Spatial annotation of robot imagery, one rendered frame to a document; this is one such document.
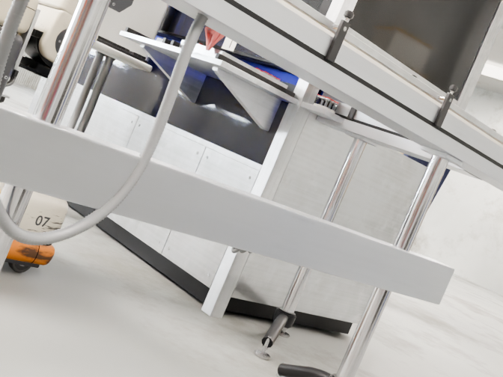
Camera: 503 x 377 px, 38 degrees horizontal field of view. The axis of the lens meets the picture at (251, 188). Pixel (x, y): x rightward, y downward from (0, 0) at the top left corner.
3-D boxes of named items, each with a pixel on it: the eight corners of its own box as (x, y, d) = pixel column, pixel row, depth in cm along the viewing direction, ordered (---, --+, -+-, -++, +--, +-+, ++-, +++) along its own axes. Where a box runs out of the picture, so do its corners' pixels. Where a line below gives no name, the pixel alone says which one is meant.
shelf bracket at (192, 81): (191, 102, 317) (202, 74, 316) (194, 103, 314) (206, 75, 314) (129, 73, 293) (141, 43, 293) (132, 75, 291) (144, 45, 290)
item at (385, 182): (140, 204, 493) (190, 84, 489) (362, 343, 343) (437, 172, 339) (5, 164, 424) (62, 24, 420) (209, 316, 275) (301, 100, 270)
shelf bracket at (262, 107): (263, 129, 280) (276, 98, 280) (268, 132, 278) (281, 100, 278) (198, 100, 257) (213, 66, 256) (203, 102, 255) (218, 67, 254)
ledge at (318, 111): (323, 118, 280) (325, 113, 279) (347, 126, 270) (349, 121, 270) (300, 106, 270) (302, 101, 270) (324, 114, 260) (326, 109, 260)
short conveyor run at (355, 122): (312, 118, 277) (328, 79, 276) (337, 130, 287) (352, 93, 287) (461, 169, 227) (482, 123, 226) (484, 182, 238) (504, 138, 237)
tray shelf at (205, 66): (204, 76, 328) (206, 72, 328) (310, 111, 277) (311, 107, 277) (118, 34, 295) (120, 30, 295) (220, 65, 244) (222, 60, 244)
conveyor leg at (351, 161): (280, 322, 278) (360, 138, 274) (296, 333, 272) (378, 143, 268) (264, 319, 272) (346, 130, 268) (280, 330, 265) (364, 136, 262)
